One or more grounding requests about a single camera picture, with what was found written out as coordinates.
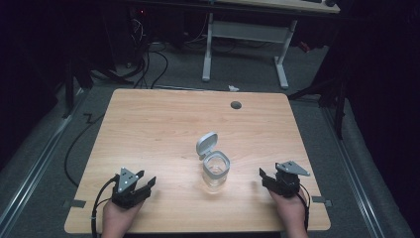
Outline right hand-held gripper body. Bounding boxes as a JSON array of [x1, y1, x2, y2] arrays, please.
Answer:
[[265, 160, 311, 199]]

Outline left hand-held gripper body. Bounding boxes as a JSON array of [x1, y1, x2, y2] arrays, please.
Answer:
[[111, 167, 153, 210]]

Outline glass jar with grey lid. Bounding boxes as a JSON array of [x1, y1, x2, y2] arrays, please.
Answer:
[[195, 131, 232, 194]]

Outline black metal stand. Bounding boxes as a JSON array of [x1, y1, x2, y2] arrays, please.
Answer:
[[286, 63, 352, 141], [60, 58, 95, 119]]

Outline red object under desk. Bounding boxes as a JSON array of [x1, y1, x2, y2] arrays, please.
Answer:
[[297, 41, 312, 55]]

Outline white-framed wooden desk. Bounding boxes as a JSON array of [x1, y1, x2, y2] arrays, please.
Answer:
[[201, 0, 342, 90]]

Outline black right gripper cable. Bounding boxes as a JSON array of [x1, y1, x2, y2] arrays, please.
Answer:
[[296, 183, 312, 232]]

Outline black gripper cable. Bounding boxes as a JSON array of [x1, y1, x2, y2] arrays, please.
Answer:
[[296, 183, 312, 232], [90, 175, 120, 238]]

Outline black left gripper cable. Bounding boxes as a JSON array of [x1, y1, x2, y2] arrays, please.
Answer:
[[90, 175, 120, 238]]

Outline black floor cable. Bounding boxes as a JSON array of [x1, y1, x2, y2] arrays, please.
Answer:
[[63, 112, 107, 188]]

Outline metal floor rail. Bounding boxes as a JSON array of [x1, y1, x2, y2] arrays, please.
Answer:
[[0, 88, 89, 234], [320, 104, 388, 238]]

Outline black looped floor cables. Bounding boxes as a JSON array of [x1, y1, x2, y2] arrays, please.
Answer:
[[132, 41, 170, 90]]

